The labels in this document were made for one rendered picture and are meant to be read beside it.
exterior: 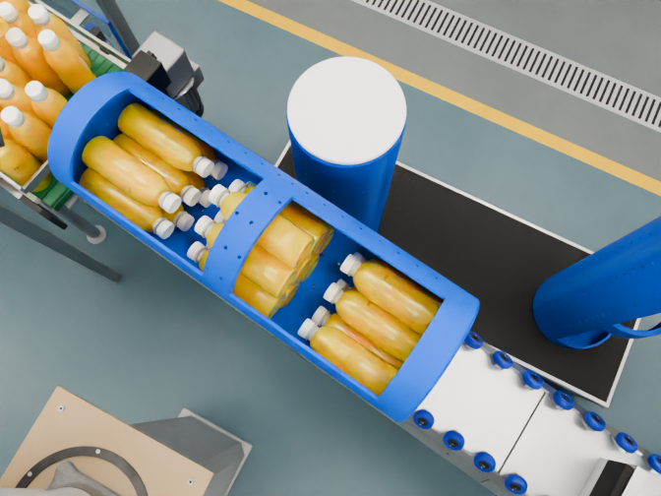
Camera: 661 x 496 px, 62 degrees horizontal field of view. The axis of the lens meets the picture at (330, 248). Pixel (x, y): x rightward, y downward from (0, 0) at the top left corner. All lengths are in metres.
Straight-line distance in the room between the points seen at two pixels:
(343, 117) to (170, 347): 1.31
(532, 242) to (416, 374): 1.35
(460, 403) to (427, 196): 1.10
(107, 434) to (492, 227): 1.54
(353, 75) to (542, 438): 0.92
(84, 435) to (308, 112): 0.84
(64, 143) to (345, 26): 1.78
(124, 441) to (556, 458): 0.91
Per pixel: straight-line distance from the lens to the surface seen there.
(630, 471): 1.26
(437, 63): 2.67
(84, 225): 2.33
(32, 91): 1.42
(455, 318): 1.01
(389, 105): 1.34
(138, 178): 1.18
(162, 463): 1.24
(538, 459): 1.35
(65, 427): 1.31
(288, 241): 1.03
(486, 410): 1.31
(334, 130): 1.30
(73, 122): 1.20
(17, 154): 1.44
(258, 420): 2.22
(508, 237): 2.23
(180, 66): 1.70
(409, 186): 2.22
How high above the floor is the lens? 2.20
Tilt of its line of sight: 75 degrees down
